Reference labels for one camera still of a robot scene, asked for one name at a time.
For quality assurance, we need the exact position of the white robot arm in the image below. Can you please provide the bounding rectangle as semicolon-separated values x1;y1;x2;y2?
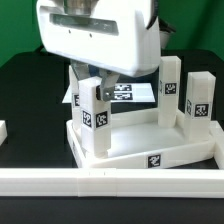
36;0;161;101

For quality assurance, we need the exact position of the white desk tabletop tray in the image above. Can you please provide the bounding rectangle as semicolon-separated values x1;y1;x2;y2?
67;108;224;169

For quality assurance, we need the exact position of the white marker base plate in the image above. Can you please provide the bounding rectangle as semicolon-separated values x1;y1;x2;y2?
62;83;156;104

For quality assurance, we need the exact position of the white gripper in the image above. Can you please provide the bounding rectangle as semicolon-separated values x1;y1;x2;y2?
36;0;161;102

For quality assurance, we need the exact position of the white L-shaped fence wall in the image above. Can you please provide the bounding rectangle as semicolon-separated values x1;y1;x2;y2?
0;120;224;198

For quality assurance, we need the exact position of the white block at left edge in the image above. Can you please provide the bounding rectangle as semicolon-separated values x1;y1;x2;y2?
0;120;7;146

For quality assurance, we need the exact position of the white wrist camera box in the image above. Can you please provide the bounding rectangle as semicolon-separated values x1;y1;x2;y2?
159;19;176;49

